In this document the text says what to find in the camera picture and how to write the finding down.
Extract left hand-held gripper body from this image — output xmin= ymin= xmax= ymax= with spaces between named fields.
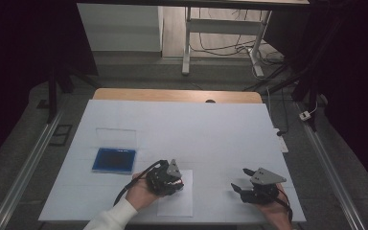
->
xmin=146 ymin=158 xmax=185 ymax=196

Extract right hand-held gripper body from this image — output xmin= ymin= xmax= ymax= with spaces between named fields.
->
xmin=241 ymin=167 xmax=288 ymax=205

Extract blue ink pad clear lid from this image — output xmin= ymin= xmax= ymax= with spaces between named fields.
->
xmin=91 ymin=127 xmax=137 ymax=175

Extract person's left hand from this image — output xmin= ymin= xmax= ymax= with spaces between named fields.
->
xmin=126 ymin=172 xmax=161 ymax=212

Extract person's right hand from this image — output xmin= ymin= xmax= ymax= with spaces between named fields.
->
xmin=256 ymin=183 xmax=294 ymax=230

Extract white paper sheet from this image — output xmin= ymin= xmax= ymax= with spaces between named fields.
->
xmin=156 ymin=168 xmax=195 ymax=219

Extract large white table mat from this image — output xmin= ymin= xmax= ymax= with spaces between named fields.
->
xmin=38 ymin=99 xmax=307 ymax=223

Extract black stand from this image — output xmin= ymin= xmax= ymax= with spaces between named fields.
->
xmin=242 ymin=61 xmax=322 ymax=132
xmin=46 ymin=61 xmax=102 ymax=125

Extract white cabinet panel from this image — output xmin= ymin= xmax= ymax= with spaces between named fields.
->
xmin=77 ymin=3 xmax=165 ymax=54

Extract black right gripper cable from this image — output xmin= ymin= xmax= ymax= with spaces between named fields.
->
xmin=276 ymin=186 xmax=294 ymax=223

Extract metal floor rail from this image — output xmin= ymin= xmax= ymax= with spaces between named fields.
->
xmin=0 ymin=107 xmax=66 ymax=230
xmin=295 ymin=102 xmax=367 ymax=230

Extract white adapter with cable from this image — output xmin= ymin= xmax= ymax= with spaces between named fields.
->
xmin=299 ymin=102 xmax=319 ymax=122

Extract black floor cables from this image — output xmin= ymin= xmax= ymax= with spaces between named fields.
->
xmin=190 ymin=9 xmax=286 ymax=81

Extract white desk frame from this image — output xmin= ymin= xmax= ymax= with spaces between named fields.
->
xmin=181 ymin=6 xmax=273 ymax=78

